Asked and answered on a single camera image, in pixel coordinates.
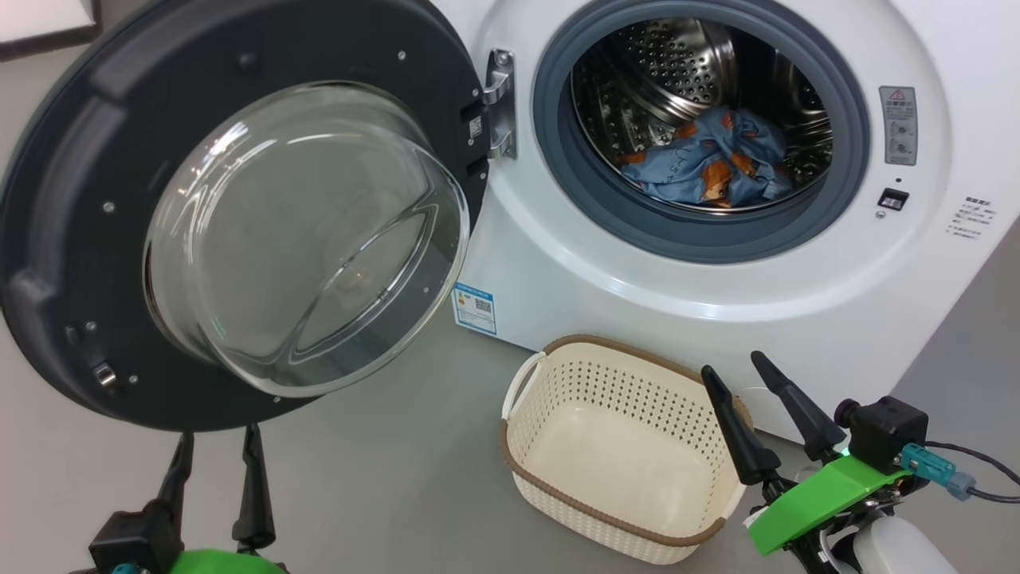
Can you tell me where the white panel dark frame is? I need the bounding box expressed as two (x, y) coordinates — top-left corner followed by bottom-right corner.
(0, 0), (103, 61)

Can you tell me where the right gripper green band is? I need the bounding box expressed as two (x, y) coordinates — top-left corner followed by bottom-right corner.
(701, 351), (909, 556)

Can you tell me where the blue cartoon print top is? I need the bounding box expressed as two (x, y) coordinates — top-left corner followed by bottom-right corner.
(622, 108), (790, 172)

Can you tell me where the blue energy label sticker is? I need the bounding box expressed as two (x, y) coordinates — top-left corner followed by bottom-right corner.
(453, 281), (497, 336)

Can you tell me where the perforated steel washer drum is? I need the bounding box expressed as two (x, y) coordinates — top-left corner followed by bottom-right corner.
(571, 18), (834, 214)

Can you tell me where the grey warning sticker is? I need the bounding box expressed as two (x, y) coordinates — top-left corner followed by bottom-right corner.
(879, 85), (919, 167)

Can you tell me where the black round glass washer door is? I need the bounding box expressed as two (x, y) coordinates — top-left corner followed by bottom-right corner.
(0, 0), (491, 433)

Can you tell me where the cream perforated laundry basket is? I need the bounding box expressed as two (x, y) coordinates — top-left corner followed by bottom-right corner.
(500, 334), (754, 565)

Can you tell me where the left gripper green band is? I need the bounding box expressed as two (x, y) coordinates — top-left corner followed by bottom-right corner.
(157, 423), (288, 574)

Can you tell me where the thin black cable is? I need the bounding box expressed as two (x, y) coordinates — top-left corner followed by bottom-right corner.
(924, 441), (1020, 505)

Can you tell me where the metal door hinge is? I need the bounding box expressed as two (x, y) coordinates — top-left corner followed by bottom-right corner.
(484, 49), (517, 159)

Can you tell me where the white front-load washing machine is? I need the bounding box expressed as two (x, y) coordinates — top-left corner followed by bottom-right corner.
(430, 0), (1020, 443)

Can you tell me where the grey rubber door gasket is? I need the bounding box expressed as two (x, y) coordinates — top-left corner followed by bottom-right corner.
(532, 0), (871, 264)

